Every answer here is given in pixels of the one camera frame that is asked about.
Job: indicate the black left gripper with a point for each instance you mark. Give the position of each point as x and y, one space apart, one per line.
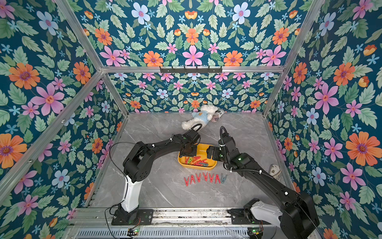
193 154

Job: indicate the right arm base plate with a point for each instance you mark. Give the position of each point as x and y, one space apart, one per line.
241 217

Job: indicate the flag print pouch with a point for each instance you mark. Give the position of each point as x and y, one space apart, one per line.
275 172

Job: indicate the aluminium corner post right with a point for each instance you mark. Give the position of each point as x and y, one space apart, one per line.
311 15

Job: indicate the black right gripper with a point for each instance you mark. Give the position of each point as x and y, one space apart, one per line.
215 152

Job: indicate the aluminium corner post left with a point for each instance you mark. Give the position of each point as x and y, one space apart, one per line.
77 29

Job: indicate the white plush teddy bear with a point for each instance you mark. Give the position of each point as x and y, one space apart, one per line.
204 116

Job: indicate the white vent grille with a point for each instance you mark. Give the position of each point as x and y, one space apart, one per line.
165 233

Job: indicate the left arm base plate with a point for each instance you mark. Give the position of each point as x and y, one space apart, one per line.
138 216

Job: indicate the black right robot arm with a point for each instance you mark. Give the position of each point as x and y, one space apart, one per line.
294 213

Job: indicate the red clothespin placed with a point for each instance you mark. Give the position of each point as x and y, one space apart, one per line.
192 180
206 176
198 177
217 179
211 178
187 181

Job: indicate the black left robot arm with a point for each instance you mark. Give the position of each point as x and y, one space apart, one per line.
138 163

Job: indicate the black hook rail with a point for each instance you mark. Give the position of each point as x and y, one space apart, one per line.
186 70

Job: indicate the yellow plastic storage box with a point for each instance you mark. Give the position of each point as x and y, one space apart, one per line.
200 161

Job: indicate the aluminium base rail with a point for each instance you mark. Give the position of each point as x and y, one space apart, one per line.
177 217

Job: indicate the aluminium corner post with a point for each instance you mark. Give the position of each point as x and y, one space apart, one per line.
311 15
77 29

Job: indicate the teal clothespin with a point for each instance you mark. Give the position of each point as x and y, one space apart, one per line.
223 178

